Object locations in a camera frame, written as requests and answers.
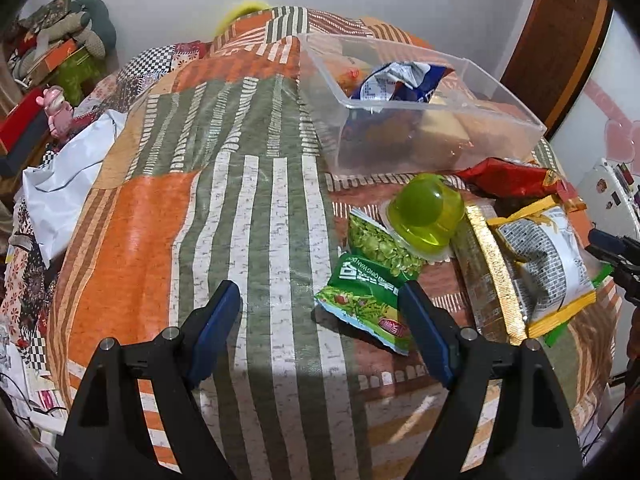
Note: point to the wooden door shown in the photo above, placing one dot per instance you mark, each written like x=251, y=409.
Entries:
x=558, y=47

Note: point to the green edged cookie bag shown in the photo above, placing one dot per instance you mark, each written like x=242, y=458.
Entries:
x=552, y=337

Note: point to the green pea snack bag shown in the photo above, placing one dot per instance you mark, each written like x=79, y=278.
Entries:
x=363, y=288

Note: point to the orange cardboard box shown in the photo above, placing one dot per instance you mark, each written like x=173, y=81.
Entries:
x=50, y=61

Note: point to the orange fried snack bag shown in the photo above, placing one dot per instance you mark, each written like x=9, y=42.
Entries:
x=350, y=73

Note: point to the pink plush toy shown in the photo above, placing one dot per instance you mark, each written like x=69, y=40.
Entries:
x=58, y=111

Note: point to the clear plastic storage bin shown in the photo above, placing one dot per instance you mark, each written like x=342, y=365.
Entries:
x=358, y=138

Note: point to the white plastic bag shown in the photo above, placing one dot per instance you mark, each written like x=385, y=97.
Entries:
x=55, y=194

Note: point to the red snack packet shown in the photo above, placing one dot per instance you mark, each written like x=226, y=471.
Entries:
x=506, y=179

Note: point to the blue snack bag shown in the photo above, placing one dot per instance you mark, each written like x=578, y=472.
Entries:
x=413, y=81

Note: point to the yellow white snack bag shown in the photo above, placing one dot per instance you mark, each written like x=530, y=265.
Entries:
x=545, y=262

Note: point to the white sticker covered appliance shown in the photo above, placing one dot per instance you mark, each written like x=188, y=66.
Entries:
x=612, y=198

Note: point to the red rectangular box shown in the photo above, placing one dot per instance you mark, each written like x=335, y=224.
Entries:
x=15, y=124

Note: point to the green jelly cup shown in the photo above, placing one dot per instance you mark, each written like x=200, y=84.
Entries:
x=423, y=216

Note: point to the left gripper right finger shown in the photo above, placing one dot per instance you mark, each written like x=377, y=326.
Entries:
x=533, y=436

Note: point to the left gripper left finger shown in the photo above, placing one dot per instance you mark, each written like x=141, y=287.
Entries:
x=106, y=435

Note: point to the patchwork striped bed quilt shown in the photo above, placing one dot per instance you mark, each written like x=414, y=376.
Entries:
x=218, y=175

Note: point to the gold brown snack pack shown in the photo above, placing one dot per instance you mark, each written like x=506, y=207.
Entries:
x=489, y=287

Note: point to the yellow curved object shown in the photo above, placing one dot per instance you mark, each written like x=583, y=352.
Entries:
x=241, y=9

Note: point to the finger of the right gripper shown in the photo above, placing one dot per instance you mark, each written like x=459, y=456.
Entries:
x=606, y=247

